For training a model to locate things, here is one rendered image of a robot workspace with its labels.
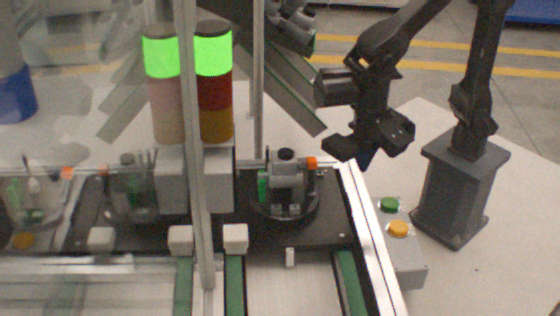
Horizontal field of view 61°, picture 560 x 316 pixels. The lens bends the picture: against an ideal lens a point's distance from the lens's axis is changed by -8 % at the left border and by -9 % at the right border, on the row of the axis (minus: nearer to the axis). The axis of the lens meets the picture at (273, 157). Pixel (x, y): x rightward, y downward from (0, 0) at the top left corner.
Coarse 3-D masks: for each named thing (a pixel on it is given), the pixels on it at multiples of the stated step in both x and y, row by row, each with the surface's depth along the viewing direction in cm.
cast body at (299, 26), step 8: (304, 8) 108; (296, 16) 108; (304, 16) 108; (312, 16) 108; (280, 24) 112; (288, 24) 109; (296, 24) 109; (304, 24) 108; (312, 24) 108; (288, 32) 110; (296, 32) 110; (304, 32) 109; (312, 32) 110; (304, 40) 110
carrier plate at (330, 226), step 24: (240, 168) 112; (264, 168) 112; (240, 192) 106; (336, 192) 106; (240, 216) 100; (336, 216) 100; (264, 240) 94; (288, 240) 94; (312, 240) 95; (336, 240) 95
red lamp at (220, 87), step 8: (200, 80) 63; (208, 80) 62; (216, 80) 63; (224, 80) 63; (232, 80) 65; (200, 88) 63; (208, 88) 63; (216, 88) 63; (224, 88) 64; (232, 88) 66; (200, 96) 64; (208, 96) 64; (216, 96) 64; (224, 96) 64; (232, 96) 66; (200, 104) 65; (208, 104) 64; (216, 104) 64; (224, 104) 65
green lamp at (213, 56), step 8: (200, 40) 60; (208, 40) 59; (216, 40) 60; (224, 40) 60; (200, 48) 60; (208, 48) 60; (216, 48) 60; (224, 48) 61; (200, 56) 61; (208, 56) 61; (216, 56) 61; (224, 56) 61; (200, 64) 61; (208, 64) 61; (216, 64) 61; (224, 64) 62; (200, 72) 62; (208, 72) 62; (216, 72) 62; (224, 72) 63
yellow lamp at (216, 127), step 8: (232, 104) 67; (200, 112) 66; (208, 112) 65; (216, 112) 65; (224, 112) 66; (232, 112) 67; (200, 120) 66; (208, 120) 66; (216, 120) 66; (224, 120) 66; (232, 120) 68; (200, 128) 67; (208, 128) 67; (216, 128) 67; (224, 128) 67; (232, 128) 69; (200, 136) 68; (208, 136) 67; (216, 136) 67; (224, 136) 68; (232, 136) 69
